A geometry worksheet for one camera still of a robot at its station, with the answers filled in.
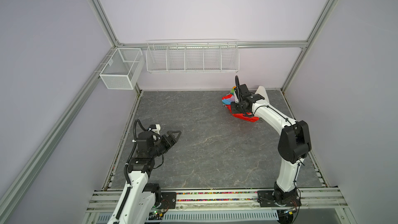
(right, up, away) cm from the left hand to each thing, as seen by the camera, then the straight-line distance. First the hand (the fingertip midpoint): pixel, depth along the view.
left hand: (178, 137), depth 78 cm
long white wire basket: (+6, +49, +22) cm, 54 cm away
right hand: (+32, +14, +16) cm, 39 cm away
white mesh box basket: (-40, +40, +22) cm, 61 cm away
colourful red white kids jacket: (+28, +19, +21) cm, 40 cm away
